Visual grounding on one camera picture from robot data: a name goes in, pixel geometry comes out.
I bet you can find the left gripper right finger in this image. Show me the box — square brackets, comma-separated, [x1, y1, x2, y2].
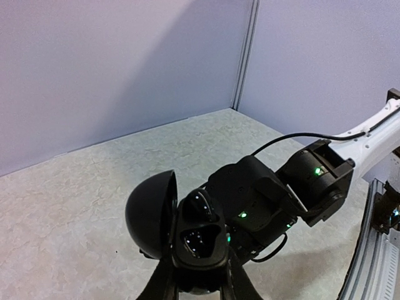
[220, 248, 263, 300]

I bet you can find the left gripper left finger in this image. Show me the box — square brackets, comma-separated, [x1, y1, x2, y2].
[136, 259, 179, 300]

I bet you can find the round black case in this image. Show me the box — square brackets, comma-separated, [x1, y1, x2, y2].
[125, 170, 229, 294]

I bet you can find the black stem earbud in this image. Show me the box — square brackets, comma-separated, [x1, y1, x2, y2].
[182, 189, 217, 223]

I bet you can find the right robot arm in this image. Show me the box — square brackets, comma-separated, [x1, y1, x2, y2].
[203, 89, 399, 264]

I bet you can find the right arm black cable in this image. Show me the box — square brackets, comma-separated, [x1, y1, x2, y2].
[249, 111, 400, 157]

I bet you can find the aluminium front rail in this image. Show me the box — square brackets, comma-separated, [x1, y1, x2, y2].
[337, 179, 399, 299]

